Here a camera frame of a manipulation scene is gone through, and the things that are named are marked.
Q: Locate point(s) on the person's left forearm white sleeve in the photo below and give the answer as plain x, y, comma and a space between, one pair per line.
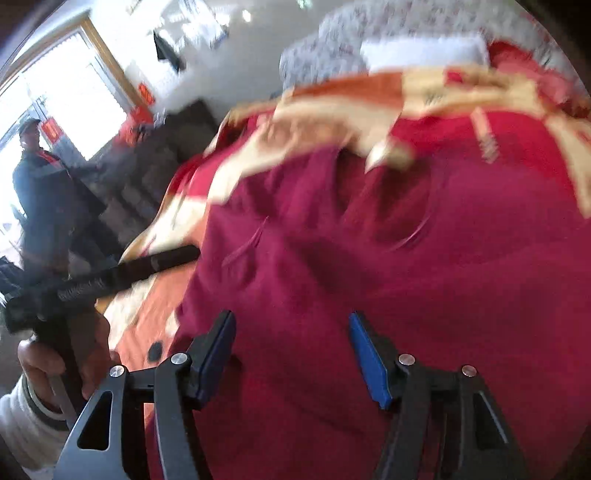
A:
21, 429

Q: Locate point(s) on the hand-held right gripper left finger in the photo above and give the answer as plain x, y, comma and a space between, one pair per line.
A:
216, 357

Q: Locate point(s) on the black wall hanging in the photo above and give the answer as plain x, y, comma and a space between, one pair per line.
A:
167, 46

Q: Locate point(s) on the red and beige printed blanket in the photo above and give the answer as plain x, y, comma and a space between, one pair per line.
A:
323, 106

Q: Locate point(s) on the floral quilt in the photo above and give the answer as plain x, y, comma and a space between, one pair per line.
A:
323, 37

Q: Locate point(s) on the window with wooden frame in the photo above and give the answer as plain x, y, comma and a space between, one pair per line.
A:
69, 92

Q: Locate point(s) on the dark sofa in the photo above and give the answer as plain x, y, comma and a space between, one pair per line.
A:
152, 157

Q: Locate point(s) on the white pillow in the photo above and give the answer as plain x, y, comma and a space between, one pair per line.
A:
422, 51

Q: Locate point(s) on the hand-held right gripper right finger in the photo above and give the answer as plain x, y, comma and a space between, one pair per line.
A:
369, 362

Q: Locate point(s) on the maroon garment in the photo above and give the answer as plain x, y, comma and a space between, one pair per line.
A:
360, 258

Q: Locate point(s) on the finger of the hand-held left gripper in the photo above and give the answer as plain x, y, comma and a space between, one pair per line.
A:
154, 263

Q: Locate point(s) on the person's left hand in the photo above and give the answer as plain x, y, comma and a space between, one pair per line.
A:
34, 369

